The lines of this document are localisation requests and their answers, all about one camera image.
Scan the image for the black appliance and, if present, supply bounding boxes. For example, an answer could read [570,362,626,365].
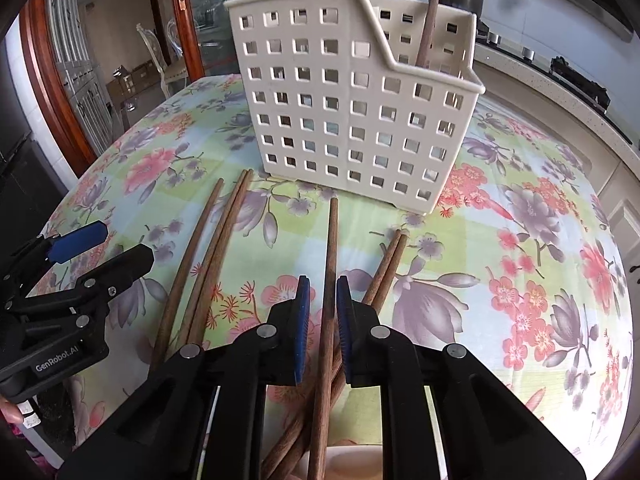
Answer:
[0,25,68,241]

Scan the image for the white ornate chair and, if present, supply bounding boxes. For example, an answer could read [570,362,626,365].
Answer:
[137,24,188,98]

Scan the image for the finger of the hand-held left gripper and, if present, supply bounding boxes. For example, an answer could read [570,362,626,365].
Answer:
[10,245,155,321]
[0,221,108,291]

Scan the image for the red wooden door frame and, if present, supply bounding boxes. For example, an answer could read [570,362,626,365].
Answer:
[20,0,98,173]

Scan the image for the wooden framed glass door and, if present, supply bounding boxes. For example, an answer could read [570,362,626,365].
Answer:
[167,0,281,81]

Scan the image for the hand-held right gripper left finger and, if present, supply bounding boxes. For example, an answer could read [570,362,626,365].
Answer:
[57,275,312,480]

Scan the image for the floral tablecloth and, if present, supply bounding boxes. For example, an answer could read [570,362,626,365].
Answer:
[25,72,628,480]

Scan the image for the cardboard boxes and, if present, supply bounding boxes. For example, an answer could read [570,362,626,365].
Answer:
[106,61,157,106]

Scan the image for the cream perforated plastic utensil basket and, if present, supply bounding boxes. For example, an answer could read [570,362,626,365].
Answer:
[223,0,487,217]

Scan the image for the black gas stove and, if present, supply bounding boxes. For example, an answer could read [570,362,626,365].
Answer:
[475,15,612,111]

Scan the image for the cream kitchen cabinets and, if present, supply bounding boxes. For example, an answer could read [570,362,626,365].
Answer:
[590,160,640,271]

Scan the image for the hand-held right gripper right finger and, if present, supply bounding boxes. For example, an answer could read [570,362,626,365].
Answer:
[336,275,586,480]

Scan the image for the speckled kitchen countertop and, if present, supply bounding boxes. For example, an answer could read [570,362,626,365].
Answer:
[472,40,640,161]

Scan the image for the brown wooden chopstick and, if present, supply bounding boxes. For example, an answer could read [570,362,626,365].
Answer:
[148,178,226,376]
[416,0,446,68]
[260,229,403,480]
[187,172,256,348]
[280,232,410,480]
[306,198,341,480]
[175,170,249,351]

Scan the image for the white lattice screen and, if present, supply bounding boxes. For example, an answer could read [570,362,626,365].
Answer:
[47,0,116,156]

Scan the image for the person's left hand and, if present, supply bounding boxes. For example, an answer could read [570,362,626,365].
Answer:
[0,396,25,426]

